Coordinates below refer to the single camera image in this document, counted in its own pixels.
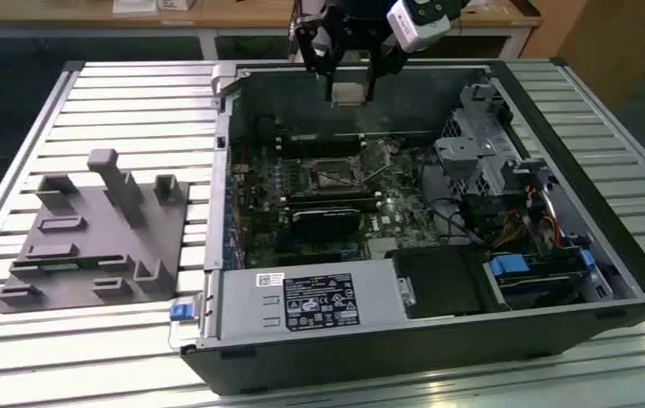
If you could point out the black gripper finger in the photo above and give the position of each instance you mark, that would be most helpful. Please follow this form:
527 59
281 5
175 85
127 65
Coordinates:
313 47
391 59

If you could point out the silver CPU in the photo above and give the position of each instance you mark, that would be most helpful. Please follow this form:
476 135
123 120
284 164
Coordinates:
351 93

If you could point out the metal locking lever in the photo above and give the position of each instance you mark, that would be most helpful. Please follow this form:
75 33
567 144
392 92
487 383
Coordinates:
379 172

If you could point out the black RAM slot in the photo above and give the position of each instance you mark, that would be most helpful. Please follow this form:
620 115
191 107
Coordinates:
333 193
333 197
321 142
321 137
321 152
367 207
333 202
321 147

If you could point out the CPU socket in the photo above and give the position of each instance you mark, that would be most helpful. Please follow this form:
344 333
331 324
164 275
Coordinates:
333 180

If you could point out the blue expansion slot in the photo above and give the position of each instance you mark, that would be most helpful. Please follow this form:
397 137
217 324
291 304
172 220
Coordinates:
347 255

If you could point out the wooden desk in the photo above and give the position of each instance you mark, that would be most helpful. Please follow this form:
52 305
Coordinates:
215 19

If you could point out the metal drive cage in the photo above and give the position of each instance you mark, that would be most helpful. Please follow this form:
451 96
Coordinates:
457 153

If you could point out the white box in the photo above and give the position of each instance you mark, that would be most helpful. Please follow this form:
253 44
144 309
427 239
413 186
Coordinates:
175 4
135 6

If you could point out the green motherboard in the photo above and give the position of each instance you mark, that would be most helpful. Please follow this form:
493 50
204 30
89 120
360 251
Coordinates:
401 212

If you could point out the wooden cabinet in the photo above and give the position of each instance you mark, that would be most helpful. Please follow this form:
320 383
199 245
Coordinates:
611 42

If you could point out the black graphics card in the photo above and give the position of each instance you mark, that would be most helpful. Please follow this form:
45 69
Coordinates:
321 225

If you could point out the silver chipset heat sink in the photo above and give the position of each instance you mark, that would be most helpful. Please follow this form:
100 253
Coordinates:
381 246

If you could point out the hard disk in blue carrier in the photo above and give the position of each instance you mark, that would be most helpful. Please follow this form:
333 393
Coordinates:
505 265

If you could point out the black plastic shroud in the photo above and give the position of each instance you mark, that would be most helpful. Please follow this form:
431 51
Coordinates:
441 280

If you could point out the grey parts rack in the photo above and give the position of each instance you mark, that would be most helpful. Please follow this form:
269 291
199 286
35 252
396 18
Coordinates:
107 238

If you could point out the grey power supply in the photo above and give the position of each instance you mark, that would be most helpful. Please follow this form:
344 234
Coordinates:
243 306

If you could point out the blue case latch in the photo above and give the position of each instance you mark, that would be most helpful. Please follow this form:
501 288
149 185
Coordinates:
181 310

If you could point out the black PC case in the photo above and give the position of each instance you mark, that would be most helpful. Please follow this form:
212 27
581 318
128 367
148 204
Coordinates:
356 365

